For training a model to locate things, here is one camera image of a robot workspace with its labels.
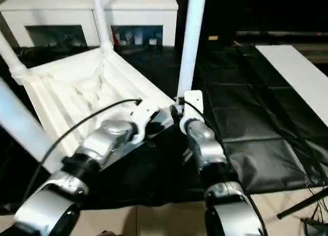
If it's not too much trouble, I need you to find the white glass-door cabinet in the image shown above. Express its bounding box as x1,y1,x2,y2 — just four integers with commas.
0,0,179,49

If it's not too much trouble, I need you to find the grey floor device with label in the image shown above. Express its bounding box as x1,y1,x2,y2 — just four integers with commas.
301,217,328,236

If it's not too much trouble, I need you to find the dark thin rod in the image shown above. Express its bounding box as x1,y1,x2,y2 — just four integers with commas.
277,191,328,220

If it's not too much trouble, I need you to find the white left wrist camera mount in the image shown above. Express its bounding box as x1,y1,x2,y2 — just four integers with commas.
129,102,165,145

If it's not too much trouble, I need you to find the white flat panel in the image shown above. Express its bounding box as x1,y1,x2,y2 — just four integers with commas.
255,44,328,127

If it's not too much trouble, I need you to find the black left wrist camera cable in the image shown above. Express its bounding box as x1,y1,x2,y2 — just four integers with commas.
22,99,144,203

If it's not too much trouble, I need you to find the dark long shelf board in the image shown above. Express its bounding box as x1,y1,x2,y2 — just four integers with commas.
235,30,328,39

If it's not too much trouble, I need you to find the black work mat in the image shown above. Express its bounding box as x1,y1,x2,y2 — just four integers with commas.
0,42,328,211

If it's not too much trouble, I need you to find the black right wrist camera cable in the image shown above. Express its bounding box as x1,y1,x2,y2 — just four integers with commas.
183,99,266,236

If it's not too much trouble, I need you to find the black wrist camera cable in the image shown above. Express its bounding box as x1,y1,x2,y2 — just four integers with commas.
183,99,266,236
22,99,144,203

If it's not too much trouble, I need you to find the white plastic table top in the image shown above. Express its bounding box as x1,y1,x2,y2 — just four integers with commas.
14,48,178,171

